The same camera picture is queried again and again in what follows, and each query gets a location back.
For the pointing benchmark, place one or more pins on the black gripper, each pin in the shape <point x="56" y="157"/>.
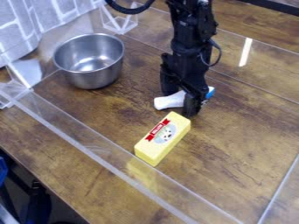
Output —
<point x="186" y="66"/>

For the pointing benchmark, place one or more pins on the silver metal pot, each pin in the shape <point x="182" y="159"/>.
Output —
<point x="90" y="59"/>

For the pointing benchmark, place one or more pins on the yellow butter block toy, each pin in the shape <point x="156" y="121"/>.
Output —
<point x="162" y="138"/>

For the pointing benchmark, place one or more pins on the clear acrylic barrier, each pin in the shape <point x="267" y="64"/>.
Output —
<point x="230" y="174"/>

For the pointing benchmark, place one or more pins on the white brick pattern cloth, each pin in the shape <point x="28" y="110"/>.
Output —
<point x="26" y="19"/>

